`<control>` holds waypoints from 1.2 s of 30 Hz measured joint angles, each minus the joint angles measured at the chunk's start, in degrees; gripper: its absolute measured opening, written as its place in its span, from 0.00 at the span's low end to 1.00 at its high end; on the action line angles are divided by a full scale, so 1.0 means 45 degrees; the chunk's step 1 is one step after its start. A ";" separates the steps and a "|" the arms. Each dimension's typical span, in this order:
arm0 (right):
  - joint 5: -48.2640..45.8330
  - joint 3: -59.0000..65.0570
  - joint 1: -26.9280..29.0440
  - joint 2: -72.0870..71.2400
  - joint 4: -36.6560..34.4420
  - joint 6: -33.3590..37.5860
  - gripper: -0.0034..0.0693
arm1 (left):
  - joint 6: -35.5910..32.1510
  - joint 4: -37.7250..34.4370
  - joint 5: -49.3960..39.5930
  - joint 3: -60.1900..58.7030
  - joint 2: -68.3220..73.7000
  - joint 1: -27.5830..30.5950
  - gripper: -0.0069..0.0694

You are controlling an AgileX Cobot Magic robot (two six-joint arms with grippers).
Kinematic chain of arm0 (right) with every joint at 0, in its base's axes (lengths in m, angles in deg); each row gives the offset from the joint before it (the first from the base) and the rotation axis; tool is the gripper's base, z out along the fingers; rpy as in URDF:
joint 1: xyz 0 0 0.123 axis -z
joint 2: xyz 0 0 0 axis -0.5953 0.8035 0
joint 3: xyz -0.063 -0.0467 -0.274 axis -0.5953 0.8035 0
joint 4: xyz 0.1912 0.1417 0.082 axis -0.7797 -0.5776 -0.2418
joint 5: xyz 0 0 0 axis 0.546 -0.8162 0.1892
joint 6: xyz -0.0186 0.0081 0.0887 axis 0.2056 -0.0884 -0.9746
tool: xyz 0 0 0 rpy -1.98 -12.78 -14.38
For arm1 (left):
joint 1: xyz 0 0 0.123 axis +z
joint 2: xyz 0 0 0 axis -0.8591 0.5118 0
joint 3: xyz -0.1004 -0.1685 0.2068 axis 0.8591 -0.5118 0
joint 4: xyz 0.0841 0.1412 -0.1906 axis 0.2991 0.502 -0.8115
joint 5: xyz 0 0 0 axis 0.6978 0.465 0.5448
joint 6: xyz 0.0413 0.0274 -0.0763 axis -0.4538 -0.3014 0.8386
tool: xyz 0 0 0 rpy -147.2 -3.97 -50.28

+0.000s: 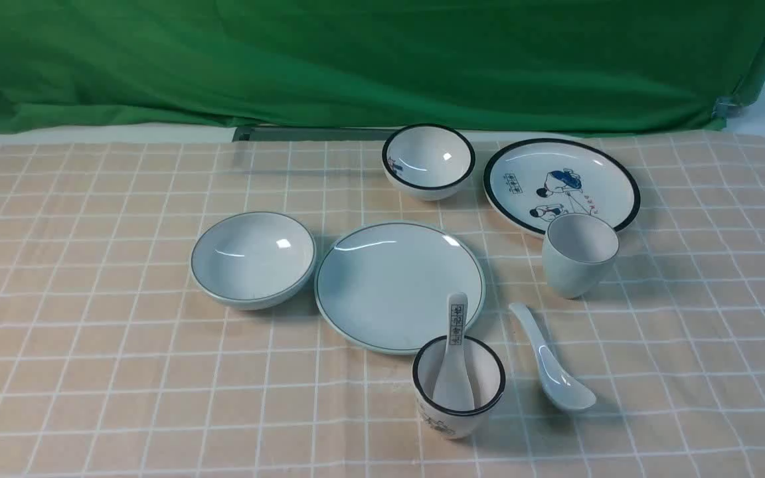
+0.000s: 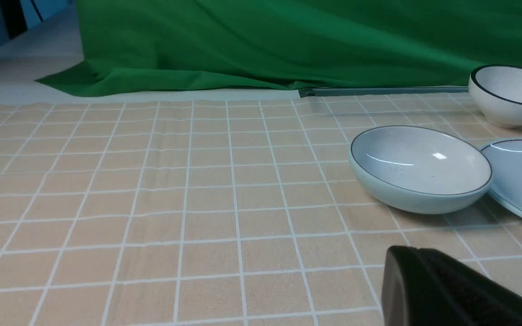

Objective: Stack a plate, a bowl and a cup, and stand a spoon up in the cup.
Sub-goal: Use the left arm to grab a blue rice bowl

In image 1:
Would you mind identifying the pale blue shallow bowl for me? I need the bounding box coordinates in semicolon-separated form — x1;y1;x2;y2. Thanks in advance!
189;212;317;311

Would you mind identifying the plain white ceramic spoon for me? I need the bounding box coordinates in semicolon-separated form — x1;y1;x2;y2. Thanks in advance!
508;302;597;414

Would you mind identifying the pale blue handleless cup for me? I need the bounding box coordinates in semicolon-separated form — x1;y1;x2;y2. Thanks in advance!
541;214;620;299

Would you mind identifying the pale blue flat plate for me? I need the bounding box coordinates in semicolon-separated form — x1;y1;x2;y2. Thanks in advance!
313;221;487;356

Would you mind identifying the white spoon with characters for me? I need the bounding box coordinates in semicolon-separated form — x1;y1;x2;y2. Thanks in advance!
433;291;474;412

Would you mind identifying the black-rimmed printed white cup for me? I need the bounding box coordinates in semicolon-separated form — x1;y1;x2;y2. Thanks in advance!
412;336;507;441

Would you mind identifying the small black-rimmed white bowl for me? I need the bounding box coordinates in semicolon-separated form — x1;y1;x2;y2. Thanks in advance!
381;123;476;202

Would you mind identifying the cartoon-printed black-rimmed plate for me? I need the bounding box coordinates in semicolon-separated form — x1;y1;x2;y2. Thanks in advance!
482;138;641;237

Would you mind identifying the green backdrop cloth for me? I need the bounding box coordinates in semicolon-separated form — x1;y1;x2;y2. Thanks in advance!
0;1;765;134

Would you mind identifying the metal backdrop clamp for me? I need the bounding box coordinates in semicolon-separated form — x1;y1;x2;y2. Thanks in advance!
711;96;743;120

